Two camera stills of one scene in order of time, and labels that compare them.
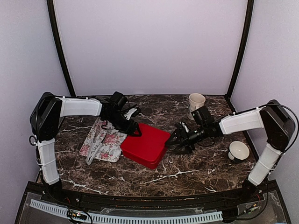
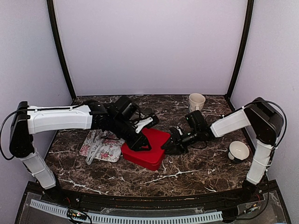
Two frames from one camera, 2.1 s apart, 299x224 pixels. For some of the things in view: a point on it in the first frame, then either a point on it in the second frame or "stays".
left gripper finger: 136,127 -> 143,144
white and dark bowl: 238,151 stays
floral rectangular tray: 111,148 stays
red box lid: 147,149 stays
